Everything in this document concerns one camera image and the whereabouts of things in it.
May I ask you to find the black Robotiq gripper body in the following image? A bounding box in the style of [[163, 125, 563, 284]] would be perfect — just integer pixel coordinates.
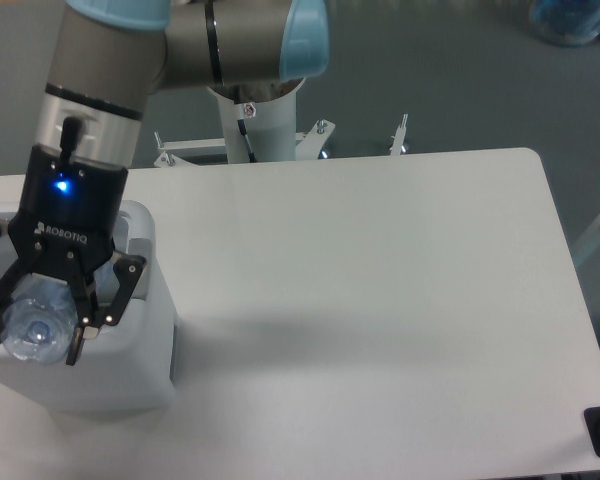
[[8, 144, 128, 282]]

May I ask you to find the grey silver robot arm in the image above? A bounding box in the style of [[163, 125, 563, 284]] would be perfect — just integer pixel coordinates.
[[0, 1, 329, 365]]

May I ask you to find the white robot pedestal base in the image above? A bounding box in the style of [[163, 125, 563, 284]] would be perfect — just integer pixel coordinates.
[[153, 78, 336, 168]]

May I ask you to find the black cable on pedestal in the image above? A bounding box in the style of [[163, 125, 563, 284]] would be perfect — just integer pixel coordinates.
[[237, 102, 259, 164]]

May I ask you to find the white open trash can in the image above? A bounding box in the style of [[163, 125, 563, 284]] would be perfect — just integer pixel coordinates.
[[0, 201, 178, 412]]

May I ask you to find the blue plastic bag on floor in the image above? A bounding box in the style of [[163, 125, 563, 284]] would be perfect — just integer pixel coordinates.
[[528, 1, 600, 47]]

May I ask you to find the clear blue plastic bottle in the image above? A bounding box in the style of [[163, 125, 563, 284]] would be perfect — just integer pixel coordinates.
[[1, 274, 77, 365]]

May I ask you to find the white stand foot with bolt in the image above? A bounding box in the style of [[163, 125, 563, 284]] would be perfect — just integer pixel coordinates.
[[389, 113, 410, 156]]

